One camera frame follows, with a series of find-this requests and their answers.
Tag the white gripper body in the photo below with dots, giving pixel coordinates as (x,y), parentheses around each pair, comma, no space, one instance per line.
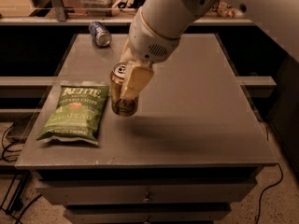
(146,41)

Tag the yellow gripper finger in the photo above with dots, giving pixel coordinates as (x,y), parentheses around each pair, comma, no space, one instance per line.
(126,52)
(138,75)

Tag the orange soda can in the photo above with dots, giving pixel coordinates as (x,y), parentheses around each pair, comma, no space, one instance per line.
(121,107)

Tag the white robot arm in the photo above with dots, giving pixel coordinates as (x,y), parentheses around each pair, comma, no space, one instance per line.
(171,18)

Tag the blue soda can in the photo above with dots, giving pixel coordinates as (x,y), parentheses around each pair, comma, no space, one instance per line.
(100,34)

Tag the green jalapeno chip bag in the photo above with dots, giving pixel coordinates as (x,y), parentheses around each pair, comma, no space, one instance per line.
(77,114)

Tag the colourful snack bag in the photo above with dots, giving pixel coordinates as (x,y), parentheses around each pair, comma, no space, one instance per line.
(225,10)

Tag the grey upper drawer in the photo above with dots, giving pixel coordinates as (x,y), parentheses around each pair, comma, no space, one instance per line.
(144,191)

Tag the grey drawer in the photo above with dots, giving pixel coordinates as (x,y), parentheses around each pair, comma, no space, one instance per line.
(144,191)
(148,214)

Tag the grey lower drawer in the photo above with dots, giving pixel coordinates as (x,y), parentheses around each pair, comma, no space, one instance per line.
(148,214)

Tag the grey metal shelf rail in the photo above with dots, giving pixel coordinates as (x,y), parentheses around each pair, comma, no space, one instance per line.
(50,12)

